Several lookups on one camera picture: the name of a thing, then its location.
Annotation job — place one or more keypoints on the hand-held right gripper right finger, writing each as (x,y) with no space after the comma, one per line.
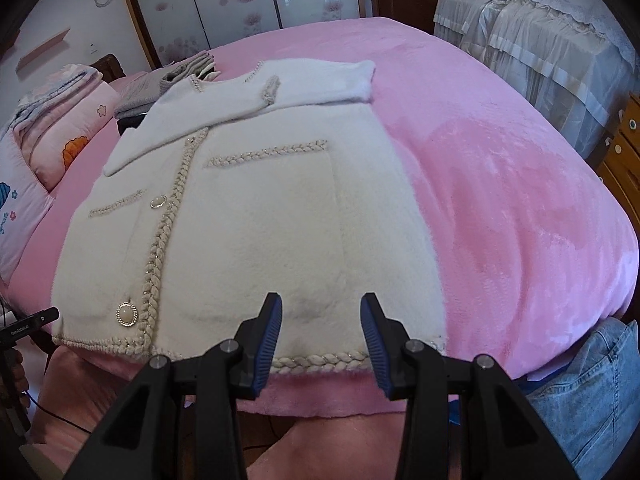
(375,345)

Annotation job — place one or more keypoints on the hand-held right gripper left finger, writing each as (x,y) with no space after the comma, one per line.
(267,345)

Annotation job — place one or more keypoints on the white fluffy cardigan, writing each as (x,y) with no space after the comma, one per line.
(280,220)

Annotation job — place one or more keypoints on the person's left hand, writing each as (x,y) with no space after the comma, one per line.
(16,375)

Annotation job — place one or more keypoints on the pink pillow with bag print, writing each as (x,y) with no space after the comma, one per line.
(20,210)

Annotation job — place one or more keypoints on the pink bed blanket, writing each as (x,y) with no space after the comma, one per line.
(500,185)

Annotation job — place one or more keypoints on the pink quilt with flower print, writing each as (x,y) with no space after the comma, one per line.
(75,130)

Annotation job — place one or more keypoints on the person's blue jeans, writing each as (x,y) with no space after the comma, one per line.
(590,390)

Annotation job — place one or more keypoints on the black folded garment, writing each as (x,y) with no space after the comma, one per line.
(127,124)

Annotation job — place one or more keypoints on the floral folded quilt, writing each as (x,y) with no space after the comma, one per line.
(50,90)

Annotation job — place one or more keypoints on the grey folded sweater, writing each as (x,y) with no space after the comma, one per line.
(140,92)

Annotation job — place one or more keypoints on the dark wooden headboard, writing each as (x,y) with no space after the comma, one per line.
(110,65)

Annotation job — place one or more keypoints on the beige folded garment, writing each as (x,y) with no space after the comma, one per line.
(210,75)

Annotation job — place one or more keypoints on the wooden drawer cabinet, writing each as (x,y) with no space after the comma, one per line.
(625,160)

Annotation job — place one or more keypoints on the wardrobe with floral sliding doors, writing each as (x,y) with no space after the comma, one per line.
(240,0)

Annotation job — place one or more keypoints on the lace-covered furniture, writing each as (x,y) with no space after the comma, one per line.
(540,35)

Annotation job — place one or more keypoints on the pink wall shelf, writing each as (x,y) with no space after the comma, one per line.
(42,52)

